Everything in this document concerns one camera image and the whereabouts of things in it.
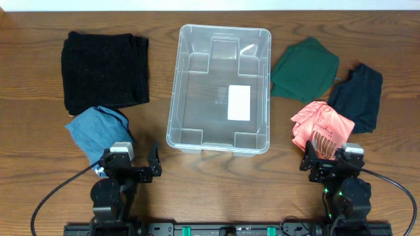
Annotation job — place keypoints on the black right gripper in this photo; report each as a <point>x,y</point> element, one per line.
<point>323,167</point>

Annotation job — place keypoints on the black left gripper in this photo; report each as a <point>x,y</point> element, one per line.
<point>132,170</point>

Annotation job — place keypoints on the coral pink printed shirt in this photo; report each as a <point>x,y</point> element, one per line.
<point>320,124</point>

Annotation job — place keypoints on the blue garment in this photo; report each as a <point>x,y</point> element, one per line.
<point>97,129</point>

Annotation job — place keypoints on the dark navy garment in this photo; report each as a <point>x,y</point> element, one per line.
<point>358,98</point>

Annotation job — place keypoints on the dark green garment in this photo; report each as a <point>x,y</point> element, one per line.
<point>305,71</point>

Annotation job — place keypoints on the clear plastic storage bin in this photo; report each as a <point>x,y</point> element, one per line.
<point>209,60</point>

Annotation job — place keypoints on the black garment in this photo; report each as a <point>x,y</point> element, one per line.
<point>104,70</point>

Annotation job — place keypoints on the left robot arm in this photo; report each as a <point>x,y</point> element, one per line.
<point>113,195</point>

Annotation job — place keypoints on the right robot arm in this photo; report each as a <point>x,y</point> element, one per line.
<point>346,197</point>

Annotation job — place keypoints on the white label in bin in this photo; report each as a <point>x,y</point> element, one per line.
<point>239,103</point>

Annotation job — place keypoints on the black mounting rail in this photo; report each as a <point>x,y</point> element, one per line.
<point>169,229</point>

